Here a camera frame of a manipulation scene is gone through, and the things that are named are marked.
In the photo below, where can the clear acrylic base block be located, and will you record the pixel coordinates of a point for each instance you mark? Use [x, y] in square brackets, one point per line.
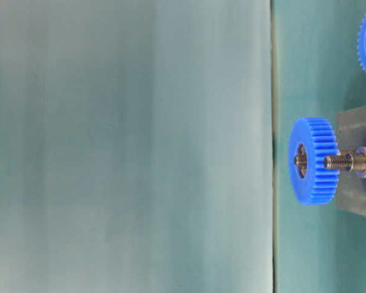
[351, 136]

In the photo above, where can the threaded steel shaft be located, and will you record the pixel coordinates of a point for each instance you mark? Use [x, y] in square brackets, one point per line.
[348, 161]

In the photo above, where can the steel shaft under large gear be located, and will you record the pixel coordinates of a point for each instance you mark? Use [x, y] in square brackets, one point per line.
[300, 161]

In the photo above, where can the large blue plastic gear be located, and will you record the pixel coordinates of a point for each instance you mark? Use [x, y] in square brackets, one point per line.
[317, 136]

